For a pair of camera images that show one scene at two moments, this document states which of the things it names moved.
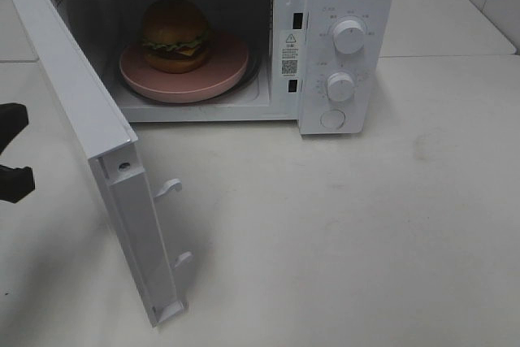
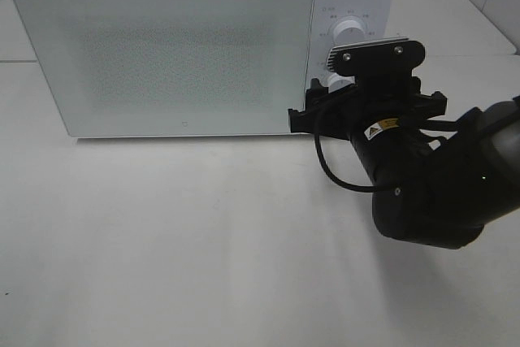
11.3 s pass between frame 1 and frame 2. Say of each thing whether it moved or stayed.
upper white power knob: stayed
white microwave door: moved
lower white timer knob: stayed
